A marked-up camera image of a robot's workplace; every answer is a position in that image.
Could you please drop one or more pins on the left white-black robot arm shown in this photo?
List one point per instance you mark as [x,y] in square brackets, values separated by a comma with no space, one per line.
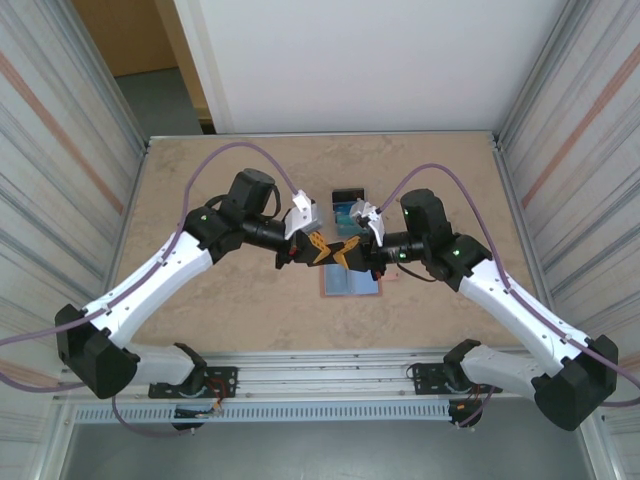
[150,280]

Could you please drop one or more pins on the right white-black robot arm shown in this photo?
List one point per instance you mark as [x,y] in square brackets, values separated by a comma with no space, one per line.
[525,310]

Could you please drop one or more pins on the teal VIP card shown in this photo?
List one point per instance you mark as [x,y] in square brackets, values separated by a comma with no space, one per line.
[345,222]

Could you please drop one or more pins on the blue VIP card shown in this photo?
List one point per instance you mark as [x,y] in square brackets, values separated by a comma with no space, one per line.
[342,207]

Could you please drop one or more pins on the black VIP card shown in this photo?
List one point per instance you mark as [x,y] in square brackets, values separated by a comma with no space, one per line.
[350,195]

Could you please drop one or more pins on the striped translucent side panel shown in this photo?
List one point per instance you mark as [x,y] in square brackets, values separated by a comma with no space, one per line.
[590,175]
[50,200]

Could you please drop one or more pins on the small circuit board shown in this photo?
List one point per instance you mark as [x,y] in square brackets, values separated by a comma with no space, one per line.
[200,413]

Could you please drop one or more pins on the brown wooden door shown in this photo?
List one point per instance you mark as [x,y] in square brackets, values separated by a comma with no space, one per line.
[125,35]

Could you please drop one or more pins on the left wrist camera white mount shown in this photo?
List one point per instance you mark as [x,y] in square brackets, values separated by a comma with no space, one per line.
[305,215]

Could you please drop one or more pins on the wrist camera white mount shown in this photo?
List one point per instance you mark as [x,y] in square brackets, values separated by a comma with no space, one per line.
[305,215]
[372,220]

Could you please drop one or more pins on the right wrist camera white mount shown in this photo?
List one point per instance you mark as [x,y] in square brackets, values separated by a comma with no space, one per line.
[372,220]

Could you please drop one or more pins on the aluminium rail frame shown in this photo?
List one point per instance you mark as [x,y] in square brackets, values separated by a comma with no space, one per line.
[325,375]

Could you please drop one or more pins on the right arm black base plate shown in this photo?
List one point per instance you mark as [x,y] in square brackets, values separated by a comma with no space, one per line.
[425,375]

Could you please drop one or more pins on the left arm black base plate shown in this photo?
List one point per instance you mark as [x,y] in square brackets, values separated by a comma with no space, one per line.
[225,380]

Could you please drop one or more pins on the white door frame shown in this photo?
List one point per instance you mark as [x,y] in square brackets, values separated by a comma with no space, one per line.
[205,65]

